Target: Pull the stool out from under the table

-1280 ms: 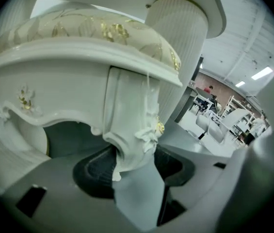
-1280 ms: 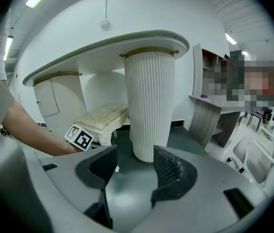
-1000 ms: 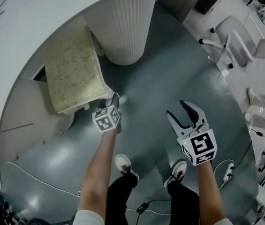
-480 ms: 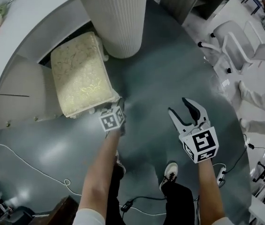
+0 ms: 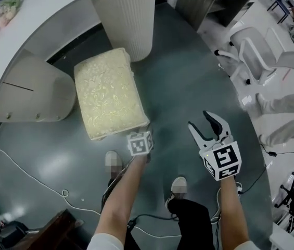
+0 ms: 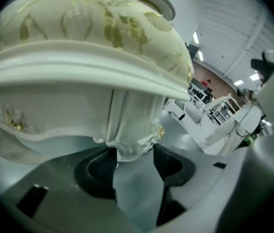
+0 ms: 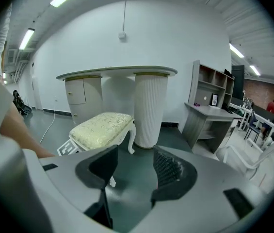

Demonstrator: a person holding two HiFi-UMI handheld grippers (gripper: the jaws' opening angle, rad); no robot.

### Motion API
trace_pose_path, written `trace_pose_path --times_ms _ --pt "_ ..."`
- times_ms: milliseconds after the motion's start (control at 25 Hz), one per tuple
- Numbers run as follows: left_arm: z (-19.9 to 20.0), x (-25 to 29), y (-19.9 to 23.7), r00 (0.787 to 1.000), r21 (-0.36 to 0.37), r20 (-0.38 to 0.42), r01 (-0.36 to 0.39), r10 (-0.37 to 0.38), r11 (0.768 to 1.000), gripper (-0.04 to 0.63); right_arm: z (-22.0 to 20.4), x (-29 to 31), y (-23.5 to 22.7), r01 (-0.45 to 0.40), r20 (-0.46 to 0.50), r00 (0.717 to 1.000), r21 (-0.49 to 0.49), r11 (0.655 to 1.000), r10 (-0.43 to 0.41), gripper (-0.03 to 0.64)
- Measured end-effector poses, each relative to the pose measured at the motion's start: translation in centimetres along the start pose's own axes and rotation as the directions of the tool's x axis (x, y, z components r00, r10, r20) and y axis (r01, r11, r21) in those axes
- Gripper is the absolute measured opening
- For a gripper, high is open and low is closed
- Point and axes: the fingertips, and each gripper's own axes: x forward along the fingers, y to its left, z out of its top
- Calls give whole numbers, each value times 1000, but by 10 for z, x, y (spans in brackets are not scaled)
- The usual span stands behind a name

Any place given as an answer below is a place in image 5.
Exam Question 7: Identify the person's black trousers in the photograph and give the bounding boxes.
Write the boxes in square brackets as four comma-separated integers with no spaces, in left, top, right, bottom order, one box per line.
[102,169,216,250]

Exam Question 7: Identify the grey shelf desk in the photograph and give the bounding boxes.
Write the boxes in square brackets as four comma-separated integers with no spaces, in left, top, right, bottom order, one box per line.
[175,0,267,32]

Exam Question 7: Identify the cream upholstered stool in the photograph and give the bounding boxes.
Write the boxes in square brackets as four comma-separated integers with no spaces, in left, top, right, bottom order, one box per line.
[73,47,150,142]

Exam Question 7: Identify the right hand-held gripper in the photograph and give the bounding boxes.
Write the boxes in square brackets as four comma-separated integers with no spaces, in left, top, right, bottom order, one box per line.
[187,110,242,182]

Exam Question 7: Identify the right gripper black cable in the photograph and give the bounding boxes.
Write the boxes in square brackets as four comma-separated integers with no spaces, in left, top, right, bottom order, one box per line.
[236,164,267,195]

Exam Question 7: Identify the white floor cable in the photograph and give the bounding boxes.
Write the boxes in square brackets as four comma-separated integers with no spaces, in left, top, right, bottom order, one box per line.
[0,144,103,216]

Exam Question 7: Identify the white curved desk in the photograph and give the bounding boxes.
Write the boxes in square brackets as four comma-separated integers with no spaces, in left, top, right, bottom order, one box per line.
[0,0,156,143]

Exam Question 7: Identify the white office chair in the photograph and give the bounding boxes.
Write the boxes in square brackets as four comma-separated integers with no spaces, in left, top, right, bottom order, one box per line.
[214,26,294,85]

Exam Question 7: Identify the person's left shoe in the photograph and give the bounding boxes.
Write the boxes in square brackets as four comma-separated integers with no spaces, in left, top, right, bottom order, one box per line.
[105,151,124,179]

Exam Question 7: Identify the person in white shirt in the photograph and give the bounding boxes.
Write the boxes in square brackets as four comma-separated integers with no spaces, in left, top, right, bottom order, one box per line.
[86,232,262,250]

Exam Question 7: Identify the person's shoe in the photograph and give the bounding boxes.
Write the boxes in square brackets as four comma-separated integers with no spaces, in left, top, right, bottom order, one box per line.
[105,151,124,179]
[164,176,188,210]

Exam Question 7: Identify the artificial flower bouquet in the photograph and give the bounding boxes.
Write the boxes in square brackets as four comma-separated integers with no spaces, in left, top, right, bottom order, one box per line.
[0,0,37,28]

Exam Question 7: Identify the person's right forearm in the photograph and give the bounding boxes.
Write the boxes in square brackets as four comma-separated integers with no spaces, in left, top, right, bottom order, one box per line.
[218,177,250,248]

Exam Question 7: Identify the brown wooden furniture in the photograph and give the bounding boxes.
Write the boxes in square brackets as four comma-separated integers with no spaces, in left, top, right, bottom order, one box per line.
[0,208,85,250]

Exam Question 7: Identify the person's left forearm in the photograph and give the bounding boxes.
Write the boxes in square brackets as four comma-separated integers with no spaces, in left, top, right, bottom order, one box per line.
[93,154,149,244]

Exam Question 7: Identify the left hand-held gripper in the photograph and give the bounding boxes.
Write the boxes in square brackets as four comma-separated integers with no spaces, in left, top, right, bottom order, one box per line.
[125,130,155,164]

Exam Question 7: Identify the person's right shoe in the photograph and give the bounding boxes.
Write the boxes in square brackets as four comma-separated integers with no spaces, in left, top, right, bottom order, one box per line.
[164,176,188,210]

